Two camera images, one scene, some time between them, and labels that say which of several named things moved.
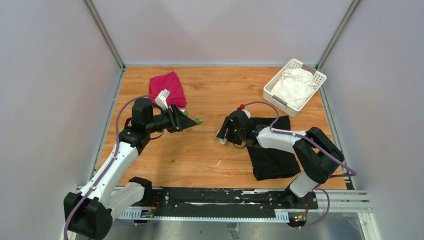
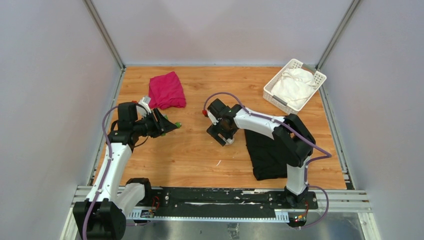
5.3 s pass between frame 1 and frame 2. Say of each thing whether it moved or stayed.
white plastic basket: stayed
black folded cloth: stayed
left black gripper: moved
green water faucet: moved
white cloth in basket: stayed
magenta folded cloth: stayed
